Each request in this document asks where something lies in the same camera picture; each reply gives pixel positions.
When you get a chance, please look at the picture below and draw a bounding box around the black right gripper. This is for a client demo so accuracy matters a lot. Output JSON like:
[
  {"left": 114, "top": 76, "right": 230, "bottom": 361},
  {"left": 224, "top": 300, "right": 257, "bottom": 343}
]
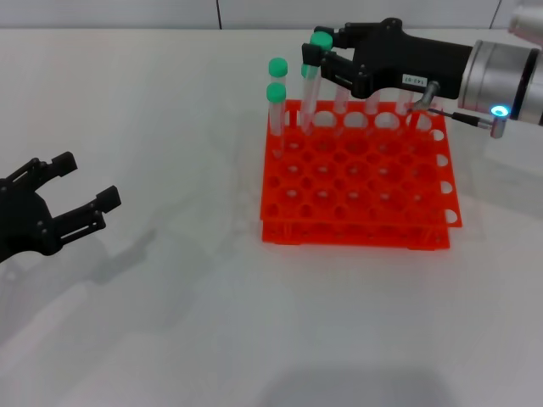
[{"left": 301, "top": 17, "right": 473, "bottom": 101}]

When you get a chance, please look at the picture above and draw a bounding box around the orange test tube rack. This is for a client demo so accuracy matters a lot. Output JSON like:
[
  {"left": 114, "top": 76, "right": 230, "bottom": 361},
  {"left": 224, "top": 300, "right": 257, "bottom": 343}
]
[{"left": 259, "top": 99, "right": 463, "bottom": 252}]

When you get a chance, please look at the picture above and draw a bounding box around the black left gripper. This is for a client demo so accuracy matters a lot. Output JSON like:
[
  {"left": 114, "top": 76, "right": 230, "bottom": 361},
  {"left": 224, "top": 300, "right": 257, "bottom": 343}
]
[{"left": 0, "top": 151, "right": 123, "bottom": 264}]

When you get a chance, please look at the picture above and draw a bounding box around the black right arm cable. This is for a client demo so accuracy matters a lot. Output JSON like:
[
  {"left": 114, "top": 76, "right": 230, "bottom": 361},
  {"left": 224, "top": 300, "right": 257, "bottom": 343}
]
[{"left": 407, "top": 81, "right": 511, "bottom": 140}]

